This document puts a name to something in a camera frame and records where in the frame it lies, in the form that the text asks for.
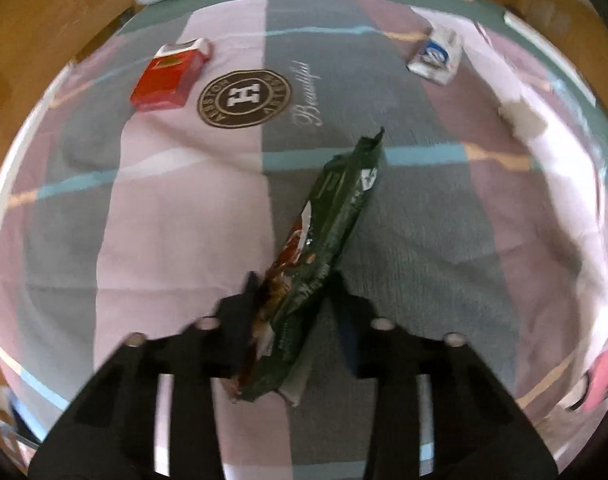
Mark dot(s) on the white and blue packet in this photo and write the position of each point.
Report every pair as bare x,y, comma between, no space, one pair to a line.
436,55

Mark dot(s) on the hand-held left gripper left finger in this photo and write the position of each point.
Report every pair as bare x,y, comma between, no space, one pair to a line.
238,320

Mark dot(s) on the plaid bedsheet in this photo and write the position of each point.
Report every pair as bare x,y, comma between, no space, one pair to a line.
158,210

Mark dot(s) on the green snack packet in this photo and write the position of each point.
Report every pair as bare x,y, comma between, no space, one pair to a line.
334,210

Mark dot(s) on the red cigarette pack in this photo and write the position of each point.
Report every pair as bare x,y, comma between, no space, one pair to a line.
166,77

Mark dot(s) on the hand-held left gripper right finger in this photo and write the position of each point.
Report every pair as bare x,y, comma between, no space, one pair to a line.
349,350

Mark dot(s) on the pink packet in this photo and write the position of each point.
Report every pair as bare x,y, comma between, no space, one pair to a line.
601,375

